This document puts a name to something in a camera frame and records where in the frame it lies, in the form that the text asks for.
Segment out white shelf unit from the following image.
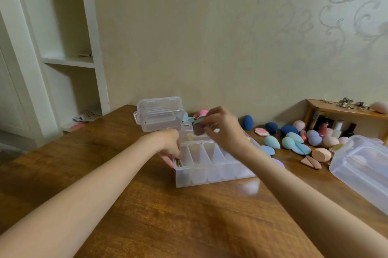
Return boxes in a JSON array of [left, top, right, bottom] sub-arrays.
[[0, 0, 110, 146]]

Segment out pile of metal hair clips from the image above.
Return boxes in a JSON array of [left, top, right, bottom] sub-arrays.
[[321, 97, 372, 111]]

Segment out beige sponge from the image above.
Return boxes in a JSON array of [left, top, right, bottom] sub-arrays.
[[369, 102, 388, 115]]

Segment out person's left hand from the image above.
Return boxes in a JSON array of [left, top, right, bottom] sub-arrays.
[[142, 129, 182, 168]]

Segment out small clear plastic box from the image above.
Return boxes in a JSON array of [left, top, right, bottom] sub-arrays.
[[133, 96, 186, 133]]

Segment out person's right forearm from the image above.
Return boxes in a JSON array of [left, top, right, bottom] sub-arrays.
[[242, 145, 388, 258]]

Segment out white cosmetic bottle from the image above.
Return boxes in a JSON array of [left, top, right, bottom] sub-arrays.
[[332, 120, 345, 139]]

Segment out crumpled printed paper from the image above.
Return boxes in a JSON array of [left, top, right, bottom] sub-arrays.
[[72, 109, 102, 123]]

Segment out small wooden rack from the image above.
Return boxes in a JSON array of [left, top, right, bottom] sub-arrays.
[[303, 99, 388, 143]]

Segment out large clear plastic container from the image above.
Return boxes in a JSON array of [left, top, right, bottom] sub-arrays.
[[329, 135, 388, 216]]

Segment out pile of makeup sponges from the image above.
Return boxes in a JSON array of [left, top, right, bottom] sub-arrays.
[[181, 110, 354, 170]]

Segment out person's left forearm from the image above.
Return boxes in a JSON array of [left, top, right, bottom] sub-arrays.
[[0, 138, 158, 258]]

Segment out clear divided organizer box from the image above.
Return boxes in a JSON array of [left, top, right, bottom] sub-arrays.
[[173, 121, 263, 188]]

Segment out person's right hand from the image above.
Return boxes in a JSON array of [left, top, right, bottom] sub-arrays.
[[196, 106, 263, 163]]

